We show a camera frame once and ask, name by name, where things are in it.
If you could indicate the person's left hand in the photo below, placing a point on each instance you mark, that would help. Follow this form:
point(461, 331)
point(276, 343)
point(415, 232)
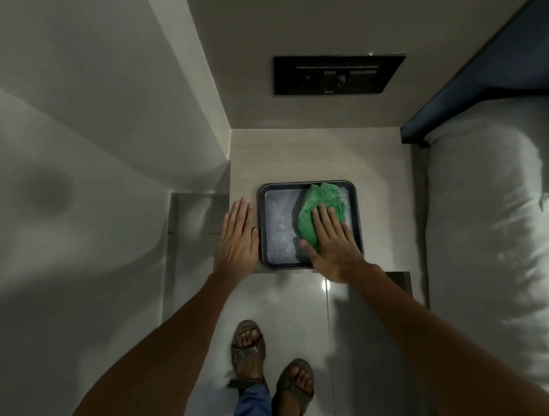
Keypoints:
point(236, 248)

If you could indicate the person's right hand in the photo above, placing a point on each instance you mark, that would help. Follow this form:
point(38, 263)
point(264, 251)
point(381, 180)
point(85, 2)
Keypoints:
point(339, 257)

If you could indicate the person's left middle finger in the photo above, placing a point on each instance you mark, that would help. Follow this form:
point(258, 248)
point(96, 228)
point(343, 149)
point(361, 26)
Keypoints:
point(242, 218)

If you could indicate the person's right little finger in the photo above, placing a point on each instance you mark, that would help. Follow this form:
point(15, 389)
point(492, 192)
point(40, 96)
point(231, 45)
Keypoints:
point(351, 238)

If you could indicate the person's right thumb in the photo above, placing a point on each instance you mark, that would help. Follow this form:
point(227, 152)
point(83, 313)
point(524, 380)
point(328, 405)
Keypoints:
point(309, 252)

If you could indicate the person's right middle finger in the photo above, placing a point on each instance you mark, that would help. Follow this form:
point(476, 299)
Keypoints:
point(328, 223)

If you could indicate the person's left thumb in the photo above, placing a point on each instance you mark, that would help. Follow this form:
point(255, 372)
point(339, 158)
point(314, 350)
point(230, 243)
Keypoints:
point(255, 244)

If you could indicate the person's left little finger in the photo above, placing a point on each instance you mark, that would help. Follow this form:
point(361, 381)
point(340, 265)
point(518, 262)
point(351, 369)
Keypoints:
point(226, 229)

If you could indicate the green cleaning cloth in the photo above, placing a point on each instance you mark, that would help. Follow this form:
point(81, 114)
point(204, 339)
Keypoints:
point(317, 197)

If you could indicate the person's left forearm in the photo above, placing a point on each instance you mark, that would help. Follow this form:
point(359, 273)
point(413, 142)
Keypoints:
point(171, 338)

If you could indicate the person's right forearm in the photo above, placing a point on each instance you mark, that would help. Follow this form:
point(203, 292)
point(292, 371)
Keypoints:
point(429, 338)

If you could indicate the black square tray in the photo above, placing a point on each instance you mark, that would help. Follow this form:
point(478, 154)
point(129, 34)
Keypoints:
point(278, 227)

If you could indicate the brown left sandal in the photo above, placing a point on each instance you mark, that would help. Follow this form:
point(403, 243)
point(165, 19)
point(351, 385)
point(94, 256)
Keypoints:
point(248, 353)

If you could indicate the brown sandal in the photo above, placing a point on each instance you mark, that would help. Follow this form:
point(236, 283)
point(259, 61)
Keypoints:
point(296, 385)
point(248, 353)

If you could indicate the brown right sandal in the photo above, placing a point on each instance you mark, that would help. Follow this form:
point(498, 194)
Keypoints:
point(296, 385)

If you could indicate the white bedding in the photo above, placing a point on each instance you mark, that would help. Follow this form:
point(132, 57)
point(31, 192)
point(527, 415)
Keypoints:
point(484, 223)

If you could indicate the blue jeans leg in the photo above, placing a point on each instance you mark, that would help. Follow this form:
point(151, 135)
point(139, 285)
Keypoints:
point(255, 403)

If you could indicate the dark blue headboard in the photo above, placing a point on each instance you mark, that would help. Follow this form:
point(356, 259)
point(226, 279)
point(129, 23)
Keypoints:
point(506, 55)

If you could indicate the black wall switch panel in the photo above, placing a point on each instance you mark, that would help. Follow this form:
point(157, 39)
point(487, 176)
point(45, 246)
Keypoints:
point(334, 75)

